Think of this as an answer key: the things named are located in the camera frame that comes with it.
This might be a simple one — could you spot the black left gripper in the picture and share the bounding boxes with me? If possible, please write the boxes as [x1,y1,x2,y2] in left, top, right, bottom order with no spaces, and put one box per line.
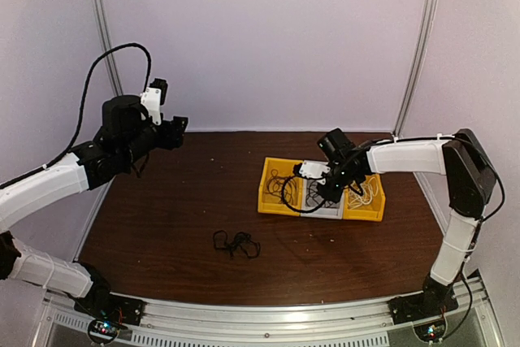
[121,115,188,167]

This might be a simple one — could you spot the thin black cable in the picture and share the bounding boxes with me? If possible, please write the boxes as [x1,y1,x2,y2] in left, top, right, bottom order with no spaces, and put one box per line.
[304,178,338,209]

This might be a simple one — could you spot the white cable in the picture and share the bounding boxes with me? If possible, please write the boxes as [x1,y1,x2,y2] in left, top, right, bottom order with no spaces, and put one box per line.
[347,178,383,209]

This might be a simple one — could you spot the black cables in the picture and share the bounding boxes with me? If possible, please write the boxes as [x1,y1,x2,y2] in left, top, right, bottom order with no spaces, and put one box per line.
[212,230,261,261]

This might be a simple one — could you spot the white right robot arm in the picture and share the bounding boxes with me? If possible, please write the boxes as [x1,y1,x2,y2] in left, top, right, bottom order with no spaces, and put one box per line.
[309,128,499,316]

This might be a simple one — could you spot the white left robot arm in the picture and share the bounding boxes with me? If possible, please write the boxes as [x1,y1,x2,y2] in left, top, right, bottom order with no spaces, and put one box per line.
[1,88,188,318]

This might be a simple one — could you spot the white plastic bin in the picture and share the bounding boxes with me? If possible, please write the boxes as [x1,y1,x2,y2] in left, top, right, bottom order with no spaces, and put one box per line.
[301,179,345,219]

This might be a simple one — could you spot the yellow bin right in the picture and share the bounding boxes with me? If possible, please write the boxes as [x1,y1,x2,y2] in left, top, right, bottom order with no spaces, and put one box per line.
[342,174,386,222]

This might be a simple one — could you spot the yellow bin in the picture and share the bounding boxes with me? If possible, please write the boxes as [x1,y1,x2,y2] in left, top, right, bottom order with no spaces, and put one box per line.
[342,174,386,222]
[258,157,304,216]

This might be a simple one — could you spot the yellow bin left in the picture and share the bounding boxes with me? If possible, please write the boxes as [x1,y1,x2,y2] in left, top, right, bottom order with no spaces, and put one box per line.
[258,157,304,216]

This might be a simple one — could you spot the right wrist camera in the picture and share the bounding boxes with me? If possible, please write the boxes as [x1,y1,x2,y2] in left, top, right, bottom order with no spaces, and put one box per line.
[292,160,331,184]

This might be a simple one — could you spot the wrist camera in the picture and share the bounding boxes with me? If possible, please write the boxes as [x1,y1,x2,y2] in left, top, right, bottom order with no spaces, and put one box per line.
[292,160,331,184]
[140,78,168,126]

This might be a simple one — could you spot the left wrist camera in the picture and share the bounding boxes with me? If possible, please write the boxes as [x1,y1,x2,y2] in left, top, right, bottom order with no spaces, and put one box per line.
[140,78,168,126]

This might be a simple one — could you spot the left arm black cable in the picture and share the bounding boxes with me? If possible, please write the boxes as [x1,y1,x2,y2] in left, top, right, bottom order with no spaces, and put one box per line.
[0,41,154,189]

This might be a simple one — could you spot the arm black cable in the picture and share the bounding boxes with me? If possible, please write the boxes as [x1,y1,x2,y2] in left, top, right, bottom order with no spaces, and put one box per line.
[0,41,154,189]
[279,135,507,319]

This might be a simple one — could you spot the aluminium front rail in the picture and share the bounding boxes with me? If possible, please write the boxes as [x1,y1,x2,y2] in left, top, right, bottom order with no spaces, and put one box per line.
[40,281,495,347]

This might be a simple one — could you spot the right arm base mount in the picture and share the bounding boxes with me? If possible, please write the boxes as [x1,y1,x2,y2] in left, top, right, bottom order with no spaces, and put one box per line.
[388,293,459,343]

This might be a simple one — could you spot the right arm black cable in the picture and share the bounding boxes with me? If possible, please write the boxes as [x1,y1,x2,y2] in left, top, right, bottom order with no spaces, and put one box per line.
[279,135,507,319]

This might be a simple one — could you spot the left aluminium corner post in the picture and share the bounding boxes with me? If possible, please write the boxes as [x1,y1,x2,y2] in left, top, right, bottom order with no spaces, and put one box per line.
[92,0,124,97]

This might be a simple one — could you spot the aluminium corner post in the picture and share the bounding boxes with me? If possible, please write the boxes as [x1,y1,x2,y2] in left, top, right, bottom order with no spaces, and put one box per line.
[392,0,438,136]
[92,0,124,97]

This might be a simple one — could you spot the right aluminium corner post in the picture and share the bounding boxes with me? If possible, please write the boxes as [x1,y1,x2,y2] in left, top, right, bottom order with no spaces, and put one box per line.
[392,0,438,136]

